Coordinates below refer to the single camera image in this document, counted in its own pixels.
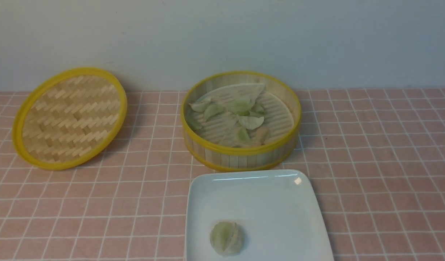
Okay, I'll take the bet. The bamboo steamer basket yellow rim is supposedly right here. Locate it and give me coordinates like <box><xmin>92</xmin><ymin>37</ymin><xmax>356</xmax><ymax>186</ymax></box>
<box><xmin>181</xmin><ymin>71</ymin><xmax>302</xmax><ymax>172</ymax></box>

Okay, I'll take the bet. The pale green steamed dumpling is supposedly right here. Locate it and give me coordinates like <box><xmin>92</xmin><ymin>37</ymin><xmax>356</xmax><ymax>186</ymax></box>
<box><xmin>223</xmin><ymin>222</ymin><xmax>245</xmax><ymax>256</ymax></box>
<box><xmin>210</xmin><ymin>221</ymin><xmax>232</xmax><ymax>256</ymax></box>
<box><xmin>236</xmin><ymin>127</ymin><xmax>252</xmax><ymax>147</ymax></box>
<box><xmin>203</xmin><ymin>103</ymin><xmax>225</xmax><ymax>122</ymax></box>
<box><xmin>237</xmin><ymin>116</ymin><xmax>264</xmax><ymax>130</ymax></box>
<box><xmin>227</xmin><ymin>96</ymin><xmax>255</xmax><ymax>116</ymax></box>
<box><xmin>189</xmin><ymin>100</ymin><xmax>211</xmax><ymax>113</ymax></box>
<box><xmin>249</xmin><ymin>104</ymin><xmax>265</xmax><ymax>117</ymax></box>

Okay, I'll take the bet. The pale pink steamed dumpling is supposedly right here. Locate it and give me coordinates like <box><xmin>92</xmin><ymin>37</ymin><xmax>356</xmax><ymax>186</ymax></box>
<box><xmin>251</xmin><ymin>126</ymin><xmax>269</xmax><ymax>147</ymax></box>

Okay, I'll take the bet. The white square plate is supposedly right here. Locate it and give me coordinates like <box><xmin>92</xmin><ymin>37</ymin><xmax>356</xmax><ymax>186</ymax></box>
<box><xmin>185</xmin><ymin>170</ymin><xmax>334</xmax><ymax>261</ymax></box>

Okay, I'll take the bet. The bamboo steamer lid yellow rim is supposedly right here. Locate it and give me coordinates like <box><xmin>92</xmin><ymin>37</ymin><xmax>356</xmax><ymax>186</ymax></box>
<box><xmin>12</xmin><ymin>67</ymin><xmax>128</xmax><ymax>170</ymax></box>

